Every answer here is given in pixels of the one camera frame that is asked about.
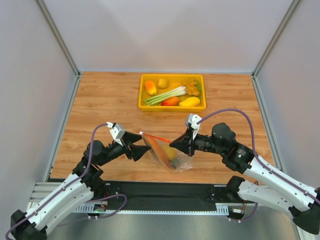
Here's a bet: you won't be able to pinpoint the clear zip top bag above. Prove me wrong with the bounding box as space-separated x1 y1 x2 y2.
139 131 193 172

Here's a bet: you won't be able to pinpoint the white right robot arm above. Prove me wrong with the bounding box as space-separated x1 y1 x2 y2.
170 123 320 235

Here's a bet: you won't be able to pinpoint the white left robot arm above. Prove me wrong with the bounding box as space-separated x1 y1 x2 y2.
5 122 153 240

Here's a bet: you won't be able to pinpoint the yellow fake lemon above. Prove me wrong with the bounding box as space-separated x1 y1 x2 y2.
162 145 178 161

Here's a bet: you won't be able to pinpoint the yellow fake mango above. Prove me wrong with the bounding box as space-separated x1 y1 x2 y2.
179 96 201 108

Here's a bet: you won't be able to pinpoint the red orange fake mango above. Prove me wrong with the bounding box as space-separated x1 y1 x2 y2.
161 96 180 107

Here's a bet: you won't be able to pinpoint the green fake scallion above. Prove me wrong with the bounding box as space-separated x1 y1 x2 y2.
143 86 187 106

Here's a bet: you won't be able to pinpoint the brown fake ginger root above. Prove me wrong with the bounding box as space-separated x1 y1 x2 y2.
181 78 200 97

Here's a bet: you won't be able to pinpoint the green fake grapes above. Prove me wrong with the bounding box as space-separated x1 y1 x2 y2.
195 80 202 93

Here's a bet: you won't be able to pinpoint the round yellow fake potato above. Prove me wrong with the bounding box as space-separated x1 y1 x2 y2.
157 78 169 89

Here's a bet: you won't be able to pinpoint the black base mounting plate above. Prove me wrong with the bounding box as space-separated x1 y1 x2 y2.
94 181 244 212

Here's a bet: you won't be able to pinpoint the small yellow red mango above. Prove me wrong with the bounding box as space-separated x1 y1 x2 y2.
144 80 158 96

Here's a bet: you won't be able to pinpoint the yellow plastic tray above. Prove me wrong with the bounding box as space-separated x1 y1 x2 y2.
138 74 207 113

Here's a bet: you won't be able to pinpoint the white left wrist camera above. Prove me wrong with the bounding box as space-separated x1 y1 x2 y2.
106 122 126 147

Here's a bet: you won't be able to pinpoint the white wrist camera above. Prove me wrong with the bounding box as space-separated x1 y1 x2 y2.
106 122 126 147
185 113 202 140

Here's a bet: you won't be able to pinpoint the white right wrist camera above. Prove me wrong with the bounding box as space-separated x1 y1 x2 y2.
185 113 202 140

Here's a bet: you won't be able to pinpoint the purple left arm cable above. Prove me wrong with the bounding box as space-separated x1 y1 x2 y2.
4 123 128 240

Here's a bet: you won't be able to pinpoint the aluminium slotted rail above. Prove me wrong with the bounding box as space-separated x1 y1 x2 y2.
27 181 306 215

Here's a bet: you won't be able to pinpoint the aluminium frame post left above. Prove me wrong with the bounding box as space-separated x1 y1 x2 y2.
34 0 82 76

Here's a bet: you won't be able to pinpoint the aluminium frame post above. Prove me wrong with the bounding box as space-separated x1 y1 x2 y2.
251 0 304 77
34 0 82 76

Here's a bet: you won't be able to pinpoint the aluminium frame post right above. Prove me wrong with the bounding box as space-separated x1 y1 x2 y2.
251 0 304 77

